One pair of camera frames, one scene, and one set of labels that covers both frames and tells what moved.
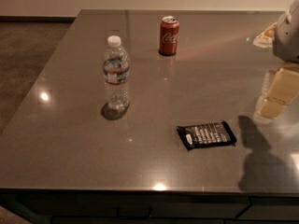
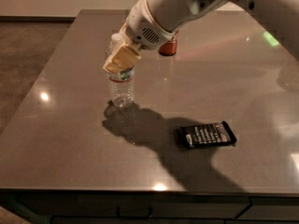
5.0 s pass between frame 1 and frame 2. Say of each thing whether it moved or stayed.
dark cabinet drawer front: stayed
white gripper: moved
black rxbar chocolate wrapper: stayed
